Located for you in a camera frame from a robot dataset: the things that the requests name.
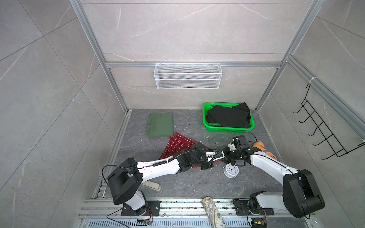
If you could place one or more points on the beige remote control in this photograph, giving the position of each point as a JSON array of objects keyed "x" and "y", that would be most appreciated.
[{"x": 152, "y": 185}]

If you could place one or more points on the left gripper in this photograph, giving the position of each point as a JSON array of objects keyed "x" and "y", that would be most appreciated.
[{"x": 207, "y": 166}]

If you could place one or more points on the black skirt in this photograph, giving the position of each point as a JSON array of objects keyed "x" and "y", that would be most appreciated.
[{"x": 238, "y": 116}]

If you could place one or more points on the red polka dot skirt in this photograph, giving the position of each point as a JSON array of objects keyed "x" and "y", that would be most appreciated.
[{"x": 172, "y": 154}]

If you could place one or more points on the patterned rolled cloth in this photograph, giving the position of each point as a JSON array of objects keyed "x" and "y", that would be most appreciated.
[{"x": 213, "y": 213}]

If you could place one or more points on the green plastic basket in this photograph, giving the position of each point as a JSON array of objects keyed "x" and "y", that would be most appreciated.
[{"x": 216, "y": 127}]

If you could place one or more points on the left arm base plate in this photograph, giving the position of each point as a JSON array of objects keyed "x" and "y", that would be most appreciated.
[{"x": 152, "y": 206}]

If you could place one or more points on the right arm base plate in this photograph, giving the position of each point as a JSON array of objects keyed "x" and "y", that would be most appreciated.
[{"x": 244, "y": 207}]

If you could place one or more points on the white alarm clock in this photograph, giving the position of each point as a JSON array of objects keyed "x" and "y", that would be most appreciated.
[{"x": 230, "y": 171}]

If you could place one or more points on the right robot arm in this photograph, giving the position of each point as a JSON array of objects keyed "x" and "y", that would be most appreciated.
[{"x": 300, "y": 195}]

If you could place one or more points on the orange plush toy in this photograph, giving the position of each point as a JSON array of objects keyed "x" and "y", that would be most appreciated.
[{"x": 261, "y": 146}]

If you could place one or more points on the green skirt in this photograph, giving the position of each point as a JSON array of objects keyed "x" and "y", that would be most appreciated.
[{"x": 160, "y": 125}]

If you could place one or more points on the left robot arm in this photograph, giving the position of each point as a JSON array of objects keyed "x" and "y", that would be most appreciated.
[{"x": 124, "y": 181}]

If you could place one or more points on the white wire wall basket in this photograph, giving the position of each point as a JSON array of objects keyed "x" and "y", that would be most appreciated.
[{"x": 187, "y": 76}]

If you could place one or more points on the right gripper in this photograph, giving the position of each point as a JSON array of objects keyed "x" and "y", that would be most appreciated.
[{"x": 225, "y": 152}]

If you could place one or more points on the black wall hook rack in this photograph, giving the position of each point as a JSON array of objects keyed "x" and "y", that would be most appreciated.
[{"x": 328, "y": 137}]

